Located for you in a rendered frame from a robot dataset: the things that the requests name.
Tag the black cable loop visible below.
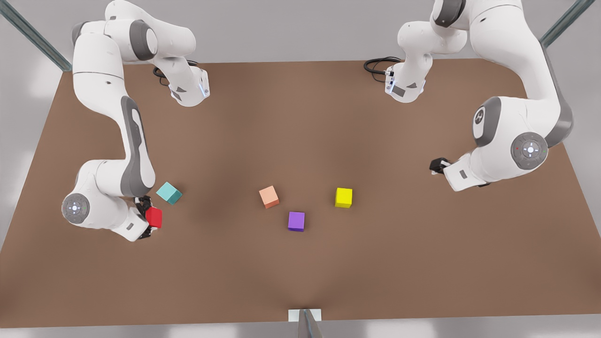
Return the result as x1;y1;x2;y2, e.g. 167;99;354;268
363;57;403;84
153;60;200;87

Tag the orange wooden cube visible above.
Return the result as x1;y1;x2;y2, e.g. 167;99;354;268
259;185;280;209

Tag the silver frame post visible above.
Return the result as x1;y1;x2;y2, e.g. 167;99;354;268
0;0;72;72
287;308;323;338
539;0;596;48

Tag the teal wooden cube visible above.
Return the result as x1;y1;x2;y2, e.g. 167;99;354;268
156;182;183;206

